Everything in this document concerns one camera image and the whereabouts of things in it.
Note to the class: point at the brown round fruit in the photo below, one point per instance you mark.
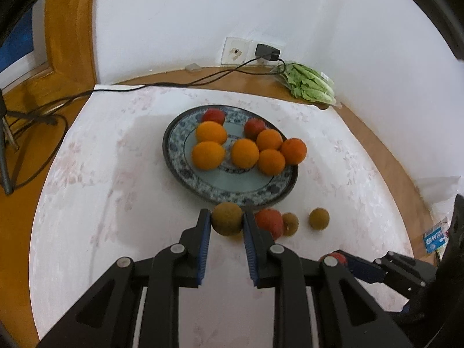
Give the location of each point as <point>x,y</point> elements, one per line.
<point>226,219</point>
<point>290,223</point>
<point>319,218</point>

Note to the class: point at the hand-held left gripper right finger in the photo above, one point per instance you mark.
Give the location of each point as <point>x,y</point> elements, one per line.
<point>250,250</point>

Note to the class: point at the bagged green lettuce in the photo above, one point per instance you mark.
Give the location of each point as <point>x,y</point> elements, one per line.
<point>308,83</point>

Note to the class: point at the small white object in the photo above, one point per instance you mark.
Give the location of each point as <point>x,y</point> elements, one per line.
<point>193,67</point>

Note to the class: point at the white wall outlet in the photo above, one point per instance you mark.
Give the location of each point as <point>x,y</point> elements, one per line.
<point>234,50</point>

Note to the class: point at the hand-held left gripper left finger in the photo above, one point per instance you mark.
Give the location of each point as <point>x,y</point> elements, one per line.
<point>203,246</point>

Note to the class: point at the large orange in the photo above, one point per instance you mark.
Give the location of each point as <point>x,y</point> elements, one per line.
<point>211,132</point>
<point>207,156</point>

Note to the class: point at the black tripod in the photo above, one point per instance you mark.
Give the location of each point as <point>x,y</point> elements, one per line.
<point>5,174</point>

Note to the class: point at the wooden door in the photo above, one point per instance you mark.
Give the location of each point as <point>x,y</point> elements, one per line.
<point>69,25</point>

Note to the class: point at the white floral tablecloth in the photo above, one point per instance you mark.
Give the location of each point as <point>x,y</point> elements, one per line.
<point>108,188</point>

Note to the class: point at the black power adapter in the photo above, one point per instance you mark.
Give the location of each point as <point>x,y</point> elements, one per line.
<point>267,52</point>

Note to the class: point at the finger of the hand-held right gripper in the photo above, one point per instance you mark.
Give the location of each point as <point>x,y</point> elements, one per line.
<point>362,270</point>
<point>402,264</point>

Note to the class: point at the blue patterned ceramic plate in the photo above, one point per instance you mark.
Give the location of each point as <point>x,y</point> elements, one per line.
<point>232,185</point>

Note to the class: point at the blue window pane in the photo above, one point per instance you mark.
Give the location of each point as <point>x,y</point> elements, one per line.
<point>14,43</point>

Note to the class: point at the blue and white packet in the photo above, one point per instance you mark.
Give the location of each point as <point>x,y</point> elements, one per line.
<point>435,239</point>

